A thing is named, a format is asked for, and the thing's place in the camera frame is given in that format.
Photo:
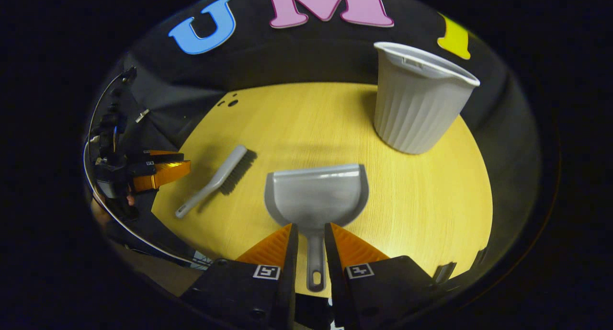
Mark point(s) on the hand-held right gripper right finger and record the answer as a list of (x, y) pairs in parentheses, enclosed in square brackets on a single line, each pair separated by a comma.
[(333, 272)]

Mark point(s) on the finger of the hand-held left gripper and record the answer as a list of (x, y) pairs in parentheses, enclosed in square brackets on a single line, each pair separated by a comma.
[(167, 157), (163, 174)]

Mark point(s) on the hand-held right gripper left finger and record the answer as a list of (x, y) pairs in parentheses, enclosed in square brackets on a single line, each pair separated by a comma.
[(287, 263)]

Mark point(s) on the grey small broom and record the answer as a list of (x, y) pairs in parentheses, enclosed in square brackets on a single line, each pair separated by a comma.
[(225, 172)]

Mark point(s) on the grey dustpan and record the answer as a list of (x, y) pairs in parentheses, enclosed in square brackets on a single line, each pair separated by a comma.
[(316, 196)]

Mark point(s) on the white ribbed garbage bin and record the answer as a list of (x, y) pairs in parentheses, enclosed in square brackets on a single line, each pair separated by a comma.
[(416, 109)]

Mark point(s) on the wooden desktop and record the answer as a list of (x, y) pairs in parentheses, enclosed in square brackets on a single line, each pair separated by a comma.
[(431, 200)]

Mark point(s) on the silver metal clip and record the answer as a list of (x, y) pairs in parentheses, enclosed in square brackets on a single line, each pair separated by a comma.
[(142, 115)]

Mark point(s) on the black desk bracket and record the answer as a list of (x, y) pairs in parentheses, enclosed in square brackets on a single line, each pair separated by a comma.
[(478, 260), (443, 271)]

